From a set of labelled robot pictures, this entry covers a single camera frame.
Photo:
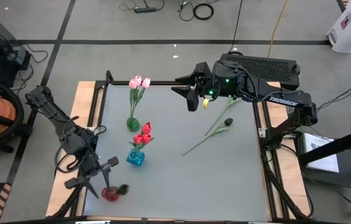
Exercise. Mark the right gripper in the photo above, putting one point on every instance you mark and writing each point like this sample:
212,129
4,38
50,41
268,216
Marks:
206,84

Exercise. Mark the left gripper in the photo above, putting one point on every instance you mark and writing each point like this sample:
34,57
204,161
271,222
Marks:
91,171

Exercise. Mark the black artificial tulip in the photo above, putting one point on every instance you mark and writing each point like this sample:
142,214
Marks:
233,102
122,189
228,121

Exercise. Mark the pink artificial tulip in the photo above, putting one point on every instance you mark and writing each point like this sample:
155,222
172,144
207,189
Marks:
132,84
138,79
146,82

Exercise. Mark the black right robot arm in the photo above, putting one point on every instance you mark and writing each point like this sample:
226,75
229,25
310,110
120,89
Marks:
282,99

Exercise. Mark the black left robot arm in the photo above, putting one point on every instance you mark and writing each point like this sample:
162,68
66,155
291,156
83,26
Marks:
51,109

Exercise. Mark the red glass vase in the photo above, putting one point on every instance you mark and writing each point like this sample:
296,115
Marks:
110,195

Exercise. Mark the blue glass vase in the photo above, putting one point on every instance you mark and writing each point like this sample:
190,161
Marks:
135,158

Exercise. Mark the green glass vase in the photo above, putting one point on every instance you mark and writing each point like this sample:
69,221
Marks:
133,125

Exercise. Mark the black power strip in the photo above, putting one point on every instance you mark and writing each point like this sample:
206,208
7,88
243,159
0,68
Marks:
144,10

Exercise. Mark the black perforated computer case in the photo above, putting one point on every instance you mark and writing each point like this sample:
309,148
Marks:
272,67

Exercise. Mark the grey table mat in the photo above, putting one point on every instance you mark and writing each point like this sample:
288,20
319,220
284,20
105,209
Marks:
194,202

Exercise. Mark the orange vacuum cleaner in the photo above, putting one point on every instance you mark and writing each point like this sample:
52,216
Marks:
2,113

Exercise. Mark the white paper booklet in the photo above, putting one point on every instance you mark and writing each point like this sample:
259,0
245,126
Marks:
321,155

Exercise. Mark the white bin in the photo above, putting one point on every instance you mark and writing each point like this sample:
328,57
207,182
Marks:
349,31

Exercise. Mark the black metal stand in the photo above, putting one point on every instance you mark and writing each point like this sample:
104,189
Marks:
349,139

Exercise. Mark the black aluminium table frame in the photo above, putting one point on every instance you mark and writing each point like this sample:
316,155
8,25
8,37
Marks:
160,83

